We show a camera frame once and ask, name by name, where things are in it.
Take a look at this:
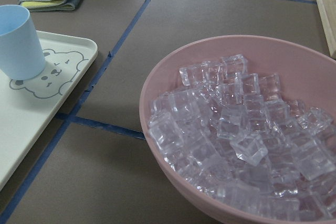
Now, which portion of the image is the clear ice cubes pile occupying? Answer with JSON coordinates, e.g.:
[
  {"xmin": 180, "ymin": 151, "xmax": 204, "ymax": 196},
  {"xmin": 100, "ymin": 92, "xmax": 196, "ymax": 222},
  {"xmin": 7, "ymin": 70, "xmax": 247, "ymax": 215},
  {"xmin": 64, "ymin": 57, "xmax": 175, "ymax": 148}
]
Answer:
[{"xmin": 148, "ymin": 54, "xmax": 335, "ymax": 221}]

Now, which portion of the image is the light blue plastic cup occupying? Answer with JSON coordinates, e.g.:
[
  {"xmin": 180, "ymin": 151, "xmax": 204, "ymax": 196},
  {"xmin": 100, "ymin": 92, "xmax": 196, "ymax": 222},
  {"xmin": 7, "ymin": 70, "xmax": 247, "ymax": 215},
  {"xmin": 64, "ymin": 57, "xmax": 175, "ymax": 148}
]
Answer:
[{"xmin": 1, "ymin": 5, "xmax": 46, "ymax": 80}]

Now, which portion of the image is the pink bowl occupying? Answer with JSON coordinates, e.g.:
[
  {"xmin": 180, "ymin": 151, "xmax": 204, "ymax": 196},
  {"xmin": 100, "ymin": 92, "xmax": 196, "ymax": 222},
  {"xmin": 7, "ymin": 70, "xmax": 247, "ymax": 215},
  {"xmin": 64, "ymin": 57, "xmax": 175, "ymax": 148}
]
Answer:
[{"xmin": 139, "ymin": 35, "xmax": 335, "ymax": 223}]

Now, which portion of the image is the white bear tray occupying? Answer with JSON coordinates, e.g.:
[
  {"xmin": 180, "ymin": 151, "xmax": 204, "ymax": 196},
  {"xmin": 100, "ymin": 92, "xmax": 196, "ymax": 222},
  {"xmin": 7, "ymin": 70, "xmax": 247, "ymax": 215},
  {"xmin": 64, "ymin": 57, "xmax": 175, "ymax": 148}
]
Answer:
[{"xmin": 1, "ymin": 31, "xmax": 98, "ymax": 187}]

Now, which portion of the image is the bamboo cutting board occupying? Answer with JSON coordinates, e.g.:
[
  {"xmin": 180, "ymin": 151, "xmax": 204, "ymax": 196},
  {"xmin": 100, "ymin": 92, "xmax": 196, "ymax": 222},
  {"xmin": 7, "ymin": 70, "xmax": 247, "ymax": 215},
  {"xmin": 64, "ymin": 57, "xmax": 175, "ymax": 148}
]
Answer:
[{"xmin": 316, "ymin": 0, "xmax": 335, "ymax": 59}]

